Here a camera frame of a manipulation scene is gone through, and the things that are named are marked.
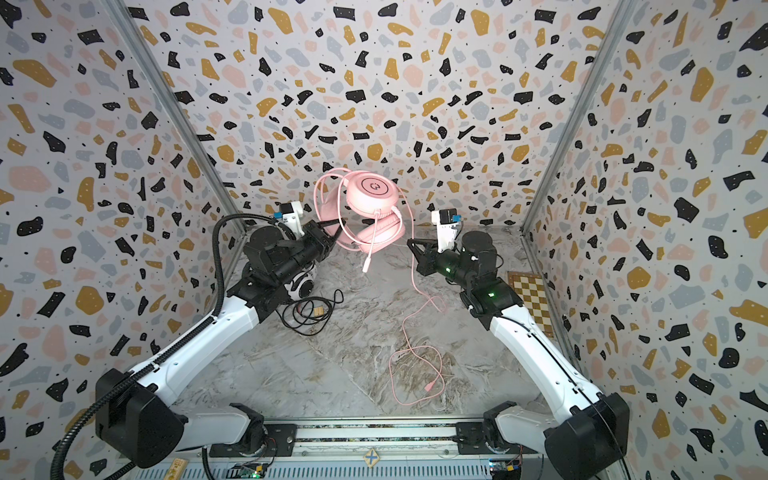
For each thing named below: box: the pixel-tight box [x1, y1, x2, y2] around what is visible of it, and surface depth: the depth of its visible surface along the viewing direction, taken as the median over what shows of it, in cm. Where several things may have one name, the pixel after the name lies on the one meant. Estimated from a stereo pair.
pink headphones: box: [319, 171, 405, 253], surface depth 57 cm
